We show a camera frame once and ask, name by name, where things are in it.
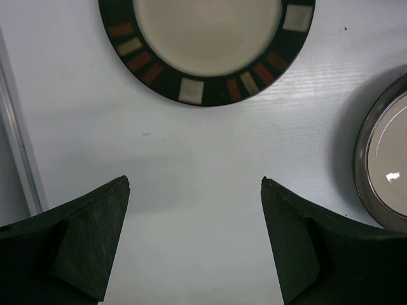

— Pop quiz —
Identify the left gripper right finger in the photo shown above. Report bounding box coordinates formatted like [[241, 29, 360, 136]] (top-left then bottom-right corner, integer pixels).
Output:
[[261, 178, 406, 304]]

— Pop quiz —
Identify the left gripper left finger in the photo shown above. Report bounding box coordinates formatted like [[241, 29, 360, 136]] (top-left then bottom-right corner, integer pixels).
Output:
[[1, 176, 130, 304]]

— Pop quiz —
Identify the metallic rim cream plate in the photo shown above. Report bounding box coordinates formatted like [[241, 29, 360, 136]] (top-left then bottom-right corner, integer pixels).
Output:
[[353, 74, 406, 233]]

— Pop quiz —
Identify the dark rim patterned plate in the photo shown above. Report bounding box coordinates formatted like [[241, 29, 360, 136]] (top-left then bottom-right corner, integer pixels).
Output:
[[99, 0, 317, 107]]

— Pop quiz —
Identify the aluminium table frame rail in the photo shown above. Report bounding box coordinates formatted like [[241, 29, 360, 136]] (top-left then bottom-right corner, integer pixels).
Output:
[[1, 35, 47, 226]]

